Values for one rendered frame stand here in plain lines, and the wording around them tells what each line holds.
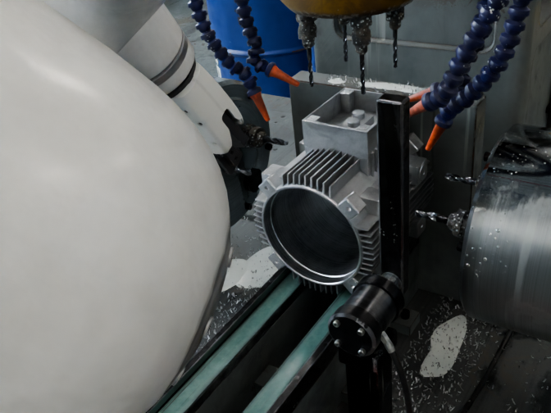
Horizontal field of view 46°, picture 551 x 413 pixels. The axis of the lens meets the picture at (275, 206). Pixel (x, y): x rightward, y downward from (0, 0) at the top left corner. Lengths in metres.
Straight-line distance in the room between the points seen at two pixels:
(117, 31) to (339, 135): 0.47
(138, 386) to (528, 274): 0.62
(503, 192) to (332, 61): 0.48
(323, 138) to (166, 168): 0.75
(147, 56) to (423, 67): 0.56
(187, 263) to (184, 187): 0.02
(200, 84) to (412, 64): 0.49
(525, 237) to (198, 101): 0.37
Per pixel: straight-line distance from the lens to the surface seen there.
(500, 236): 0.75
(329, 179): 0.84
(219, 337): 0.89
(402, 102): 0.68
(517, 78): 1.03
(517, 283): 0.76
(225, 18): 2.90
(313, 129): 0.90
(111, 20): 0.47
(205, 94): 0.67
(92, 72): 0.16
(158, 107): 0.17
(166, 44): 0.63
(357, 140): 0.87
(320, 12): 0.80
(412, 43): 1.07
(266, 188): 0.89
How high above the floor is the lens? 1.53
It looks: 32 degrees down
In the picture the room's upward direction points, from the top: 7 degrees counter-clockwise
